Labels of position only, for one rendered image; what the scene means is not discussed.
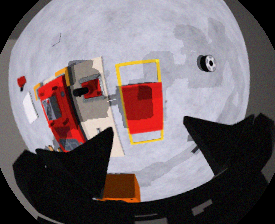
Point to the white flat square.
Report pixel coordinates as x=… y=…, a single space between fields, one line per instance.
x=29 y=108

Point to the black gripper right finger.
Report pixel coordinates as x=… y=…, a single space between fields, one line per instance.
x=216 y=141

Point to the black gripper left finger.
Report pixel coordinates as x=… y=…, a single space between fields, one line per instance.
x=87 y=164

